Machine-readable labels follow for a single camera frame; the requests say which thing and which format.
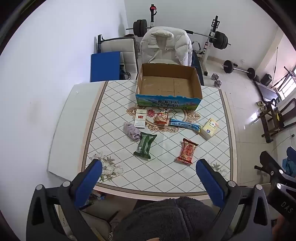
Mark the blue weight bench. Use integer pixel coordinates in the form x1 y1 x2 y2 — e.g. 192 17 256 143
191 51 205 86

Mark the open cardboard box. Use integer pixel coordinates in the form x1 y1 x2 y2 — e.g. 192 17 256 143
135 63 203 110

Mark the chrome dumbbell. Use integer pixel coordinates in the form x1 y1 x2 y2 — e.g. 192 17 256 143
211 74 222 88

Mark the black exercise machine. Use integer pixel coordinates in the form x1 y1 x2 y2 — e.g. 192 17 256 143
253 66 296 102

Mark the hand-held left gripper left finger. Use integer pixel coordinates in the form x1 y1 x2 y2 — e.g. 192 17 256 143
26 159 103 241

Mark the floor barbell with black plates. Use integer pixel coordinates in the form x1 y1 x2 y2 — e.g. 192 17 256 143
222 60 256 80

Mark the small black box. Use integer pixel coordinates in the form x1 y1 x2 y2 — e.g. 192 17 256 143
261 74 273 87

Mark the green snack packet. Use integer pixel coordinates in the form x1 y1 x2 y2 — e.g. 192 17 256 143
133 132 158 160

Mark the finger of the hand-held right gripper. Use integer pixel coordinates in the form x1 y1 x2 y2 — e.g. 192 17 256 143
254 151 296 189

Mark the white chair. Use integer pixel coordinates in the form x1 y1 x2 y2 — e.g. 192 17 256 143
97 35 137 80

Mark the white board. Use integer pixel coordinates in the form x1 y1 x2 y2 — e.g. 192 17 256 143
47 81 107 183

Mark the red snack packet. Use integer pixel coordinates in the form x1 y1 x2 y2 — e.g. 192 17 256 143
176 138 199 165

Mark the yellow tissue pack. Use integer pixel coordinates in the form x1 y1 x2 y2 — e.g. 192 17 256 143
199 117 219 140

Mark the person's dark fleece clothing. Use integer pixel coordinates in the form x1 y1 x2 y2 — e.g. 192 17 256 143
113 197 216 241

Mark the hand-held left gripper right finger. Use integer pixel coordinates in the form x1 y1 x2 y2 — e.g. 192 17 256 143
195 159 272 241

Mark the white cigarette pack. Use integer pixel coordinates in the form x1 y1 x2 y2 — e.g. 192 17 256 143
134 110 146 129

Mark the orange snack packet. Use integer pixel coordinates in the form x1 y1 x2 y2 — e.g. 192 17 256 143
153 109 171 126

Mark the blue cloth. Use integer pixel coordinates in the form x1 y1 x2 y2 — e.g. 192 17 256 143
285 147 296 178

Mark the white puffer jacket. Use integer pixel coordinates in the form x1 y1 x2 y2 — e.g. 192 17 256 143
140 26 193 67

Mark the purple cloth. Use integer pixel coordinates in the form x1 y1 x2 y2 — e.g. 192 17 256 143
123 122 141 142

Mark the dark wooden chair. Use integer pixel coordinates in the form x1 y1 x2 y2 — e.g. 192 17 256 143
257 98 296 143

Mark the long blue packet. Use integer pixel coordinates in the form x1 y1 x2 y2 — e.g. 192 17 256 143
169 118 201 133

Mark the white weight rack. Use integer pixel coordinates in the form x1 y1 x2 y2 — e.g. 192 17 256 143
149 4 220 77

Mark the racked barbell with black plates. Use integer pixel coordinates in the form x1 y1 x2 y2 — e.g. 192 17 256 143
126 19 232 50

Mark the person's right hand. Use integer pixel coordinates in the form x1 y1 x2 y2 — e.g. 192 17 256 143
271 214 296 241

